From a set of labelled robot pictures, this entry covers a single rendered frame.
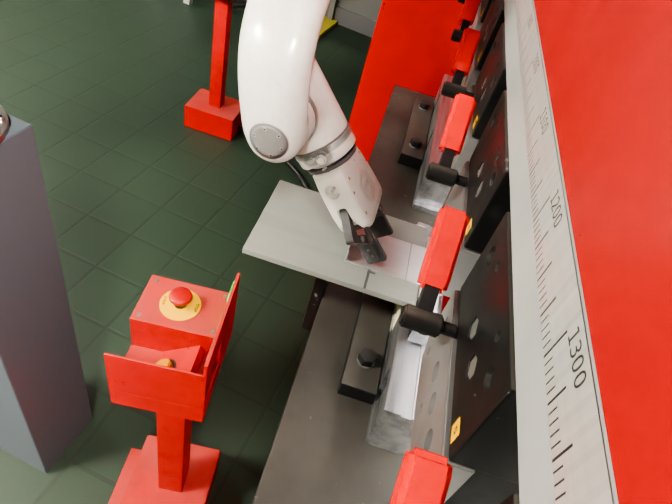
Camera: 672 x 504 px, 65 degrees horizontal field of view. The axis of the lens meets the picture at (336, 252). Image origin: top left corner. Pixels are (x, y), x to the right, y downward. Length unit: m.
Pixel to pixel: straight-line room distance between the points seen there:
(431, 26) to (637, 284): 1.37
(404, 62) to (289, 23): 1.02
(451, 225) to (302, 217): 0.46
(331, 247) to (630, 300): 0.62
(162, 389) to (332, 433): 0.31
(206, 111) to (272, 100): 2.15
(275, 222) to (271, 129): 0.25
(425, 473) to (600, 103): 0.20
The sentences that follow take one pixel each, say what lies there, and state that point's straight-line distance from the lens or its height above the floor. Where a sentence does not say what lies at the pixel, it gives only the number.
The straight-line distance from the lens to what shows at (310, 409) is 0.77.
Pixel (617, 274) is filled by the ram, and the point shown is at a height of 1.43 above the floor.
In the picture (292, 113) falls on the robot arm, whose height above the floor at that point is 1.25.
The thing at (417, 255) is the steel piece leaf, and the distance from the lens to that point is 0.84.
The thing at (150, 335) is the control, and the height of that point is 0.74.
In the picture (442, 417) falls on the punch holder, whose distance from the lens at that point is 0.37.
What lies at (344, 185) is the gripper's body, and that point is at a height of 1.13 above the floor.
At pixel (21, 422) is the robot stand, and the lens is 1.47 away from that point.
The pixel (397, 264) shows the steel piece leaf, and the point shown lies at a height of 1.00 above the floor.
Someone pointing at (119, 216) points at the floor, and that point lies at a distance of 2.29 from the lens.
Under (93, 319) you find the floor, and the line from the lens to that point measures 1.95.
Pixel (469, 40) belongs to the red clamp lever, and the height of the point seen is 1.31.
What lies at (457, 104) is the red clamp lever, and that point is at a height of 1.31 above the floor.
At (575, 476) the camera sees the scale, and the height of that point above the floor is 1.38.
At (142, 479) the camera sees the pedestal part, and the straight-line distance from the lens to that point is 1.53.
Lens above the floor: 1.54
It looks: 43 degrees down
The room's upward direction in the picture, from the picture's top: 18 degrees clockwise
